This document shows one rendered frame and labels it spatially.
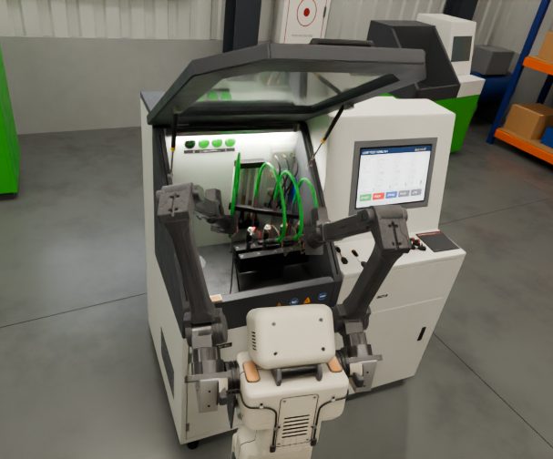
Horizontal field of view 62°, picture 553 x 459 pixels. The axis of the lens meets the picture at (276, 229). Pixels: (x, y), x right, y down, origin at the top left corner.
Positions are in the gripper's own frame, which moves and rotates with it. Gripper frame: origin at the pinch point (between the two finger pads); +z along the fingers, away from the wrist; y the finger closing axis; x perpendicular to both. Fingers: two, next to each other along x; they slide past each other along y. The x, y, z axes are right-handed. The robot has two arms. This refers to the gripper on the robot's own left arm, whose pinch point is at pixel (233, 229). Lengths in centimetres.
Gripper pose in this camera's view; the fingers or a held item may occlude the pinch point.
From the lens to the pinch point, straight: 180.2
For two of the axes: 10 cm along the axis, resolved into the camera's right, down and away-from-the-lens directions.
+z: 2.9, 2.4, 9.3
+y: -9.5, -0.9, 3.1
